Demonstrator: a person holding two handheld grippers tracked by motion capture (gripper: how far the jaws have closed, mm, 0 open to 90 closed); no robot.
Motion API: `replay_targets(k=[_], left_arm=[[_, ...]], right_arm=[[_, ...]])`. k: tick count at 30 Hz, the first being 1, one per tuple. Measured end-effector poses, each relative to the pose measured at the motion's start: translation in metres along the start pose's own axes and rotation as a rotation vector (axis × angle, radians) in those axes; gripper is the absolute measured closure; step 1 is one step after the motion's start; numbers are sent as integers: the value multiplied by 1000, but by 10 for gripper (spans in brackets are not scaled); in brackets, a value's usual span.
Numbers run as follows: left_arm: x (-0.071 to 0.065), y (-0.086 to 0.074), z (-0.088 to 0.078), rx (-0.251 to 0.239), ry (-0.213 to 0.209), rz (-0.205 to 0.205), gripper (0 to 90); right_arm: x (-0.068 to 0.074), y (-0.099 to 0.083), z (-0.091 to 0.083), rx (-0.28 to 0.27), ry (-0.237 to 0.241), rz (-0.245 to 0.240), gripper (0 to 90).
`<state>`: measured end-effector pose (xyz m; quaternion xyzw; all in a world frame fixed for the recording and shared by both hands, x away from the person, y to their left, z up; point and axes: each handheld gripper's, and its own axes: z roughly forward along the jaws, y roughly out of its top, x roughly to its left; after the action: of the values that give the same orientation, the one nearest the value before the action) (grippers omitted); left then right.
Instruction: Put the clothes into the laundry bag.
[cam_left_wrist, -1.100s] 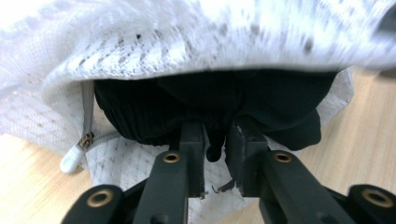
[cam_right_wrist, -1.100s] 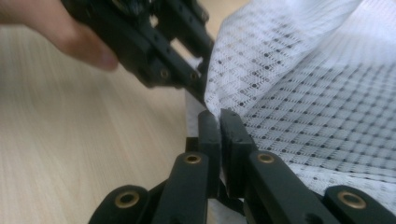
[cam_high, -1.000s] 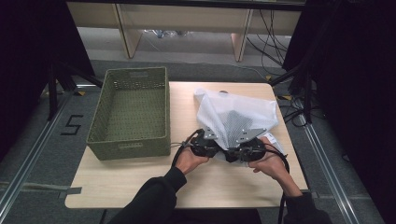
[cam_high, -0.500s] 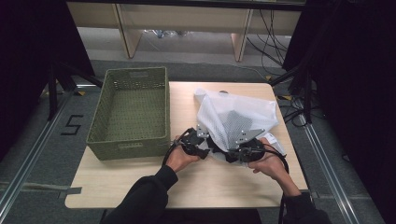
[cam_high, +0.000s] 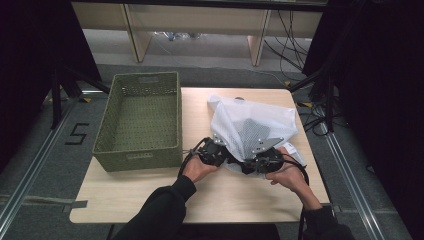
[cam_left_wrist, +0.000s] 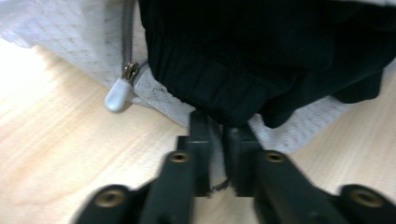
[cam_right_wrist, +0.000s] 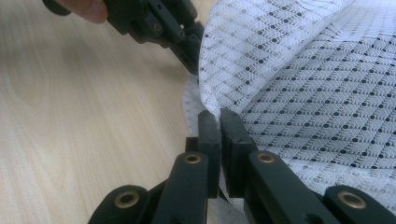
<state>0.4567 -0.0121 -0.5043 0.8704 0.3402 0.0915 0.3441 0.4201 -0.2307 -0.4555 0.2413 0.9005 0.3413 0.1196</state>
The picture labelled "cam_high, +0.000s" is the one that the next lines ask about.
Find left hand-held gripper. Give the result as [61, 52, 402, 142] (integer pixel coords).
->
[198, 132, 233, 168]

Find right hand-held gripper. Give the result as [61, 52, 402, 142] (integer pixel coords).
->
[248, 136, 286, 175]

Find white mesh laundry bag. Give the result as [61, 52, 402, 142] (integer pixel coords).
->
[207, 93, 306, 180]

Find green woven basket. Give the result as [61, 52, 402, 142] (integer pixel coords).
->
[92, 71, 184, 173]

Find person's left hand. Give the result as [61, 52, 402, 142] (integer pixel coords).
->
[182, 155, 220, 184]

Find person's right hand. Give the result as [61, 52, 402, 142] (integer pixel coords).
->
[265, 146, 313, 201]

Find black metal stand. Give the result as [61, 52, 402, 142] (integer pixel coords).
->
[49, 64, 112, 130]
[288, 64, 338, 133]

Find clear plastic wrap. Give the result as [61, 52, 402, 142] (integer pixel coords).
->
[154, 31, 202, 42]

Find black curtain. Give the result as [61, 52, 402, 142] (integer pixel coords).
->
[0, 0, 102, 173]
[301, 0, 424, 240]

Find light wooden desk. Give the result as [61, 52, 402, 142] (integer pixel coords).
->
[71, 1, 324, 67]

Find grey floor tape strip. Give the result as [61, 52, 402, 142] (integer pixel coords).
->
[0, 194, 89, 210]

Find left hand-held gripper cable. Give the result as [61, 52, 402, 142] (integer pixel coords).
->
[178, 137, 210, 178]

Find hand-held gripper cable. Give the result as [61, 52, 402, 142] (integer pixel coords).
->
[283, 159, 311, 240]
[178, 137, 210, 178]

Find right hand-held gripper cable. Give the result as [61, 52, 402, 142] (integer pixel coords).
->
[283, 159, 311, 240]

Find black floor cables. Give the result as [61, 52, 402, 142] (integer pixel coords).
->
[295, 99, 349, 138]

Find metal floor rail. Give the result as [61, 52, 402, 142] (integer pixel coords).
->
[0, 96, 83, 231]
[318, 119, 389, 240]

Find bundle of hanging black cables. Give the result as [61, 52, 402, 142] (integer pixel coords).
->
[264, 9, 310, 74]

